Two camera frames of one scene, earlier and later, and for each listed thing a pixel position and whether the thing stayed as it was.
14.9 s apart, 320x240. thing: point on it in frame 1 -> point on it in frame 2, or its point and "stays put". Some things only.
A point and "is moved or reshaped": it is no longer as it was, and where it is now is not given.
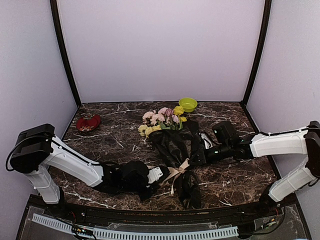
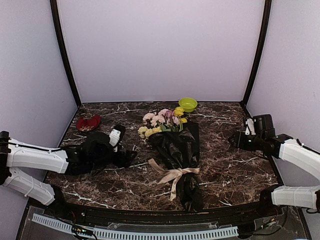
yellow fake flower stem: [179, 110] stays put
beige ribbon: [175, 172] is moved or reshaped
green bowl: [189, 104] stays put
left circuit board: [82, 230] stays put
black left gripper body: [129, 188] -> [100, 162]
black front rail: [161, 218] stays put
